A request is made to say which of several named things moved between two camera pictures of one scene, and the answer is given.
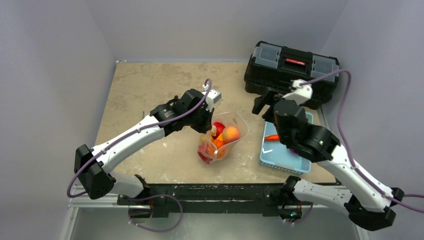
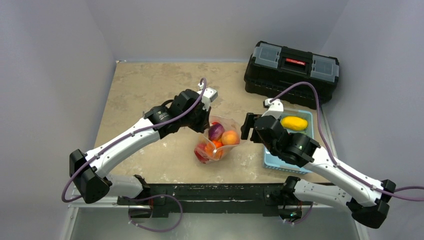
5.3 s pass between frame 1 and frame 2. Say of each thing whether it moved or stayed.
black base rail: stayed
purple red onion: moved
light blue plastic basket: stayed
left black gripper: stayed
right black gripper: moved
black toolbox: stayed
